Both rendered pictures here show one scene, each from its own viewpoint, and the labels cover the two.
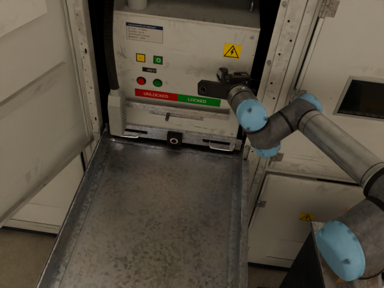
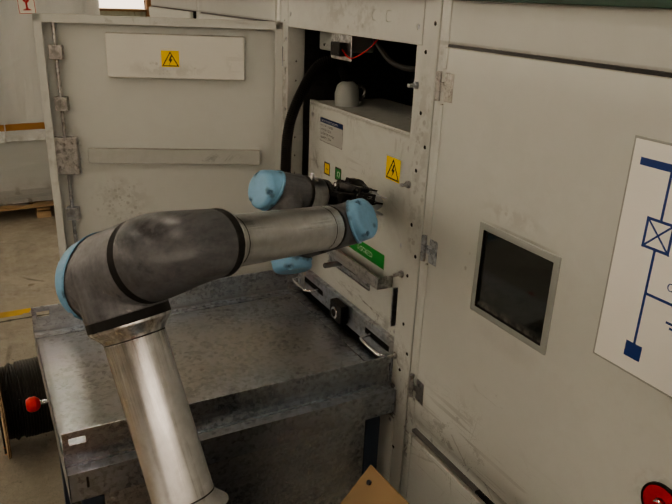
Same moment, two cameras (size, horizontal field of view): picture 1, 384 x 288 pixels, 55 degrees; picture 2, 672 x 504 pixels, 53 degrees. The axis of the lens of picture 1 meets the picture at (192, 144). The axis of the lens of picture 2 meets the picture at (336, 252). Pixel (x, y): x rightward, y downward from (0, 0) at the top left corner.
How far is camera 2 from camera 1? 1.31 m
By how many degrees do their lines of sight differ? 54
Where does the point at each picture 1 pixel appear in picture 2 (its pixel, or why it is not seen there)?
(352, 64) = (481, 196)
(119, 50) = (314, 155)
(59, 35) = (263, 118)
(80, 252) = not seen: hidden behind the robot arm
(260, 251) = not seen: outside the picture
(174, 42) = (350, 149)
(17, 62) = (199, 119)
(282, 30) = (416, 128)
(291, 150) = (431, 381)
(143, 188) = (241, 332)
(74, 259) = not seen: hidden behind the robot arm
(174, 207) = (235, 360)
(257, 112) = (261, 177)
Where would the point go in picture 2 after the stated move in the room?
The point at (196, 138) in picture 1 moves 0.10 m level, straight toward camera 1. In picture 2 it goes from (360, 323) to (324, 331)
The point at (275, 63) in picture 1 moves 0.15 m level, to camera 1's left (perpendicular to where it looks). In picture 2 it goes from (413, 186) to (371, 169)
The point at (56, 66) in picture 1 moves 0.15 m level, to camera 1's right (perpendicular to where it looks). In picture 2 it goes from (248, 149) to (271, 161)
